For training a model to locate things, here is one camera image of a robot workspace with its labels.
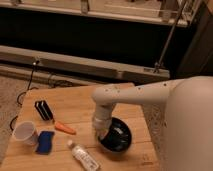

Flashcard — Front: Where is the blue sponge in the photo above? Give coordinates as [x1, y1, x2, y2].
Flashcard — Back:
[36, 131, 54, 155]

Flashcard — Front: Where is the metal rod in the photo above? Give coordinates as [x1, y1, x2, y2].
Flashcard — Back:
[154, 0, 187, 73]

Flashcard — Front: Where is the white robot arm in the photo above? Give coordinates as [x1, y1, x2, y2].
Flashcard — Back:
[92, 76, 213, 171]

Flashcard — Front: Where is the black ceramic bowl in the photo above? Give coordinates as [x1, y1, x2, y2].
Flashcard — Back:
[98, 117, 132, 153]

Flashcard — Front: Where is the black cable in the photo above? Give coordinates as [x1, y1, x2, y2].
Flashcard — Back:
[9, 59, 40, 132]

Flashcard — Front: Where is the white plastic cup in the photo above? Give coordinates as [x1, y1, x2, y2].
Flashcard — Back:
[13, 121, 38, 145]

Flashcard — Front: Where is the clear plastic bottle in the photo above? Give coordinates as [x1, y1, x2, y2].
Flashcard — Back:
[67, 140, 100, 171]

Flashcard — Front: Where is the orange toy carrot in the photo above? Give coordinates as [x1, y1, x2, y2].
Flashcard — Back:
[54, 121, 76, 135]

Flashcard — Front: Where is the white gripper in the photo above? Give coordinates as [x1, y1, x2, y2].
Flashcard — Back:
[92, 104, 115, 140]

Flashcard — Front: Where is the grey metal rail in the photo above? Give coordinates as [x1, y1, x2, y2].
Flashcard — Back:
[0, 45, 170, 83]

